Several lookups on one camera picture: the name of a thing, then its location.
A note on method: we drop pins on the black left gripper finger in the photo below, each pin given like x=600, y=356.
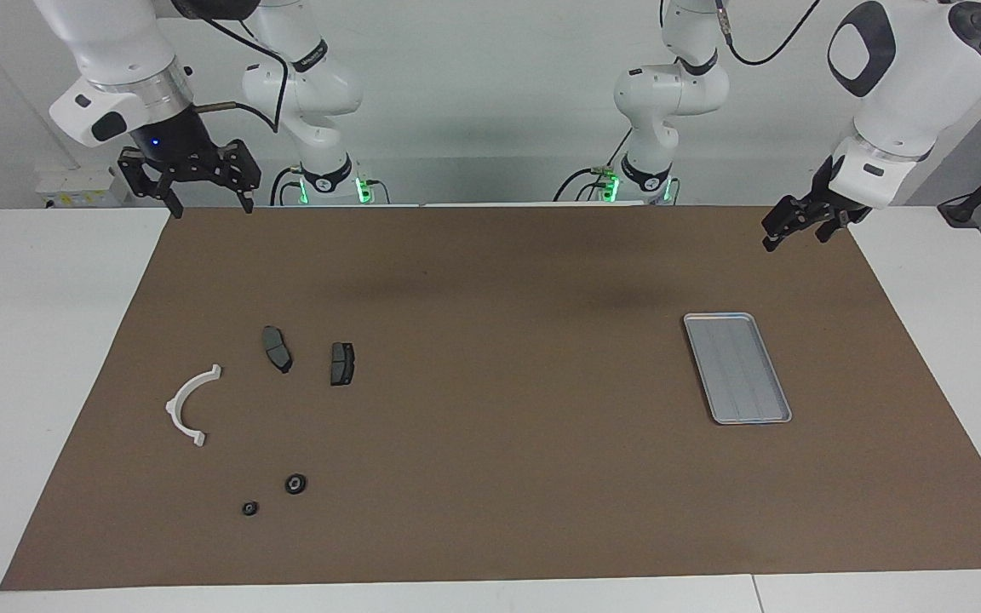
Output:
x=788, y=217
x=831, y=228

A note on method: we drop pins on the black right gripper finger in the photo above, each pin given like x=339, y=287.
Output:
x=239, y=166
x=146, y=174

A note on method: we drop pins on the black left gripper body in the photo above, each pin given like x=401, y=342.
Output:
x=823, y=197

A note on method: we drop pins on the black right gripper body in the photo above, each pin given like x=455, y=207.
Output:
x=175, y=140

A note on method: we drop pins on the large black bearing gear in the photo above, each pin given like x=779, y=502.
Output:
x=289, y=484

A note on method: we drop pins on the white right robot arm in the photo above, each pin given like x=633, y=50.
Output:
x=116, y=42

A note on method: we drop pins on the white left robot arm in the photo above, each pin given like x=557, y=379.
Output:
x=916, y=77

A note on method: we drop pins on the silver metal tray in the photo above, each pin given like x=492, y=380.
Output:
x=737, y=366

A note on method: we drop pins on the white power strip box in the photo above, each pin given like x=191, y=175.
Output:
x=73, y=183

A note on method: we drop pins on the curved dark grey brake pad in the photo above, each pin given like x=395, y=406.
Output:
x=276, y=347

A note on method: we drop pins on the rectangular dark grey brake pad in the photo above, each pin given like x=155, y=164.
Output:
x=341, y=363

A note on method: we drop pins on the brown table mat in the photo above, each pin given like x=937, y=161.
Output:
x=490, y=426

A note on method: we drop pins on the white curved plastic bracket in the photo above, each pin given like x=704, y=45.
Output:
x=174, y=410

